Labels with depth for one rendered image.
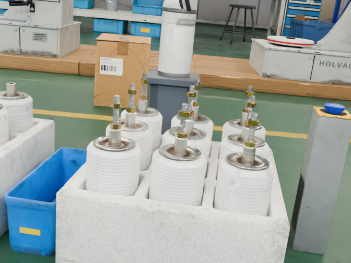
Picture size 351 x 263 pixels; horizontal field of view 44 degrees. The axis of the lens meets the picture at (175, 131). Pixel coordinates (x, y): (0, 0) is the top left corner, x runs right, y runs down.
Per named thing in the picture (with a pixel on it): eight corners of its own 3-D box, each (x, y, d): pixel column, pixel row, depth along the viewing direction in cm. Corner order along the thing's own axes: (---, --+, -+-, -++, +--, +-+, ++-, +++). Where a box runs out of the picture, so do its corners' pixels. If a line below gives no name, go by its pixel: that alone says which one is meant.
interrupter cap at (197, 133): (173, 127, 92) (174, 123, 91) (208, 132, 90) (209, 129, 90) (163, 137, 85) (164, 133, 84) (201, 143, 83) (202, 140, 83)
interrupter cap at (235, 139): (259, 152, 81) (259, 148, 81) (221, 143, 84) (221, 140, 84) (269, 142, 88) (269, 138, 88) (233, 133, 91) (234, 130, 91)
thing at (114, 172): (120, 253, 77) (126, 158, 71) (73, 238, 80) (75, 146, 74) (143, 228, 86) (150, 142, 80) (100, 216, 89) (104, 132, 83)
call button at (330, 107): (320, 110, 92) (323, 101, 91) (340, 112, 91) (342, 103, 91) (324, 115, 88) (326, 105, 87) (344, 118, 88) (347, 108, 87)
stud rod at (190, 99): (190, 122, 87) (194, 85, 85) (190, 123, 86) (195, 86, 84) (185, 121, 87) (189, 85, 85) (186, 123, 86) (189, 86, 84)
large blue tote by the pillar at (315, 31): (284, 49, 536) (289, 18, 525) (316, 51, 540) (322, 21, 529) (297, 54, 489) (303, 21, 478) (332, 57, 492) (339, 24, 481)
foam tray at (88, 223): (113, 192, 115) (116, 128, 110) (260, 214, 111) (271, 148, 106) (54, 283, 78) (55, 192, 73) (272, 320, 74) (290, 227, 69)
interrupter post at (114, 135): (117, 149, 76) (118, 131, 75) (105, 146, 77) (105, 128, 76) (123, 145, 78) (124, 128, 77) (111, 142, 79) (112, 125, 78)
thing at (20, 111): (4, 157, 113) (2, 89, 108) (39, 162, 112) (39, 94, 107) (-16, 170, 104) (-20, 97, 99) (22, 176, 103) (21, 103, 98)
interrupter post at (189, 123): (182, 132, 89) (184, 117, 88) (194, 134, 88) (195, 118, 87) (179, 135, 87) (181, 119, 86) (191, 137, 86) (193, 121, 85)
